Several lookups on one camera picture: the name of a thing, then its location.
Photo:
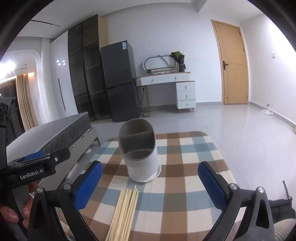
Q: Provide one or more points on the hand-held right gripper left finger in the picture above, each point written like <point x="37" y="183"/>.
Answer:
<point x="89" y="185"/>

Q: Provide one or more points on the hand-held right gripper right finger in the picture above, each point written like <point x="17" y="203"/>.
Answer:
<point x="212" y="185"/>

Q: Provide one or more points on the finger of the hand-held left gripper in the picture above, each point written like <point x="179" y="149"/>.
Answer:
<point x="34" y="156"/>
<point x="61" y="154"/>

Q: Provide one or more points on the bundle of wooden chopsticks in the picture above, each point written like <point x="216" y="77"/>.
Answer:
<point x="122" y="213"/>

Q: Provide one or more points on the white grey utensil holder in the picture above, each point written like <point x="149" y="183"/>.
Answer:
<point x="143" y="166"/>

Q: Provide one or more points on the person's left hand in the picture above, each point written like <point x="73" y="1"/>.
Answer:
<point x="9" y="214"/>

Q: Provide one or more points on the grey quilted mattress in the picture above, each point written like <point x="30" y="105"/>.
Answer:
<point x="57" y="132"/>

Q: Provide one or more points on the checked tablecloth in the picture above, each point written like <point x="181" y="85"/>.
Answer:
<point x="185" y="162"/>

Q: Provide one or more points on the beige curtain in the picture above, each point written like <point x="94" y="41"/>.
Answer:
<point x="26" y="104"/>

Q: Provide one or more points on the white glossy wardrobe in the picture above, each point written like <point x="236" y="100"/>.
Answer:
<point x="62" y="92"/>

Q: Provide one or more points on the dark glass window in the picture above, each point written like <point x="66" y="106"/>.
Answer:
<point x="9" y="97"/>

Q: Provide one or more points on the black fabric item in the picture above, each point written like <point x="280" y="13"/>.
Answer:
<point x="282" y="208"/>

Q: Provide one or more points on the beige ribbed cloth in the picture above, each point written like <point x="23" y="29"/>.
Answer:
<point x="284" y="231"/>

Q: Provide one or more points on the dark glass cabinet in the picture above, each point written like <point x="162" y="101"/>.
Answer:
<point x="85" y="69"/>

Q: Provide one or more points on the white cloth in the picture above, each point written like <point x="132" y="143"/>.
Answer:
<point x="267" y="112"/>

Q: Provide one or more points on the dark grey fridge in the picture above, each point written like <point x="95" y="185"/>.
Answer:
<point x="120" y="81"/>

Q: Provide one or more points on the wooden door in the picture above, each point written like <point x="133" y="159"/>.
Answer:
<point x="233" y="76"/>

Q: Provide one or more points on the white vanity desk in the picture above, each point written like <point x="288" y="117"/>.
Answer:
<point x="166" y="78"/>

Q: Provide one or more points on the black wrapped green bouquet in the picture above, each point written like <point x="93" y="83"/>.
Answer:
<point x="181" y="66"/>

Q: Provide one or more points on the oval vanity mirror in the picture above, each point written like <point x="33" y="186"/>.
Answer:
<point x="159" y="62"/>

